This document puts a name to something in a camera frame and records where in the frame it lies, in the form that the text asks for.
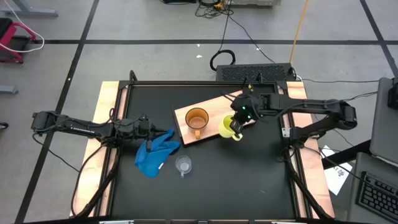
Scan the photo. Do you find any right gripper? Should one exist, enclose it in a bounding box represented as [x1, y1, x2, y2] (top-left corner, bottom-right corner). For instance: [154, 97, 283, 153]
[229, 92, 264, 139]

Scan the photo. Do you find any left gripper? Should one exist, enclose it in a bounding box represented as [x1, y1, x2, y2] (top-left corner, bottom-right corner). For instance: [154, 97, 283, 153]
[137, 119, 170, 141]

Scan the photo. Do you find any pale yellow mug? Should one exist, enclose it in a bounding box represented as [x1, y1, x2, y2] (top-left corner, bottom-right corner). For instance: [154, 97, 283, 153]
[218, 114, 244, 142]

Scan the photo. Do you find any orange speckled mug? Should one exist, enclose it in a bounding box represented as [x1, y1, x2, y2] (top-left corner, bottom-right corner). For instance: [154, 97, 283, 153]
[185, 107, 210, 140]

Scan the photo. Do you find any clear plastic cup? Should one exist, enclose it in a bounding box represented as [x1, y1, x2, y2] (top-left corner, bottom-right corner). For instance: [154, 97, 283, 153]
[175, 155, 193, 179]

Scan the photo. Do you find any wooden shelf with black legs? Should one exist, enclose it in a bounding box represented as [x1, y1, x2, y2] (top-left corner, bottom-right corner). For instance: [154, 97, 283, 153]
[173, 89, 257, 147]

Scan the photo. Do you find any blue cloth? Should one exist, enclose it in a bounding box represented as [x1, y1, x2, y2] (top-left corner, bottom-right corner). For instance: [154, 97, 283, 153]
[134, 128, 182, 179]

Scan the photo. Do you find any black perforated computer case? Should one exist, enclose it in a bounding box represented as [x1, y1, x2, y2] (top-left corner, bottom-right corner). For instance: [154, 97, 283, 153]
[216, 63, 295, 82]

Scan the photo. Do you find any wooden table side board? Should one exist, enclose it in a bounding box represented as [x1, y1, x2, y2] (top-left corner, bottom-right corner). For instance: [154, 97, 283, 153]
[70, 81, 129, 217]
[285, 81, 336, 219]

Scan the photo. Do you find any white paper sheet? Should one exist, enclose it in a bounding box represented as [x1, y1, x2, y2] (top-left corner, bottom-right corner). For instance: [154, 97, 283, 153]
[320, 145, 354, 196]

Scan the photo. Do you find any grey closed laptop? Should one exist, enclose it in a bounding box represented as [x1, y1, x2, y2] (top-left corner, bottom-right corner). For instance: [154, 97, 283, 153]
[369, 77, 398, 166]

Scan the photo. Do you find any black keyboard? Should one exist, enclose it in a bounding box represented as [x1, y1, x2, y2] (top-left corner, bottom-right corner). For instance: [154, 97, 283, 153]
[355, 171, 398, 222]

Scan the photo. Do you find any grey metal foot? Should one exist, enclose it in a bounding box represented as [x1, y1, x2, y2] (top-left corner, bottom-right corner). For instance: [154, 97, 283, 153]
[0, 85, 19, 95]

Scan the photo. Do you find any grey desk leg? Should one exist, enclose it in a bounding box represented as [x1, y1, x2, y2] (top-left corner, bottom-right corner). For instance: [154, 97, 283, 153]
[0, 0, 59, 18]

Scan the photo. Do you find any red cart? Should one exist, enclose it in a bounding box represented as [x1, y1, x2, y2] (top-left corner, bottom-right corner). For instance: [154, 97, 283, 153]
[0, 17, 37, 65]

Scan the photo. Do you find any black table frame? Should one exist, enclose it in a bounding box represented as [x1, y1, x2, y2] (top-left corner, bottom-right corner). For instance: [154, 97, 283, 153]
[73, 70, 333, 223]

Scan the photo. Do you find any coiled black cable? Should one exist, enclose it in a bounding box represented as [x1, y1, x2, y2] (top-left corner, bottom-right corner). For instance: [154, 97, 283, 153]
[210, 7, 236, 72]

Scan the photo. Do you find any yellow cable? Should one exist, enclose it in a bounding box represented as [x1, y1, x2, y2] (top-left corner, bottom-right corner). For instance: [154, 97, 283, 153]
[289, 0, 310, 65]

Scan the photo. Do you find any black cable bundle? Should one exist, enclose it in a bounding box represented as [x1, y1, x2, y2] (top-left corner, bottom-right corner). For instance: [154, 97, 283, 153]
[195, 0, 234, 18]

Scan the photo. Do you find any white cable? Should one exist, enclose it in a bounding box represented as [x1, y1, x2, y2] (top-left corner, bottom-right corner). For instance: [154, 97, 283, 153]
[0, 0, 45, 54]

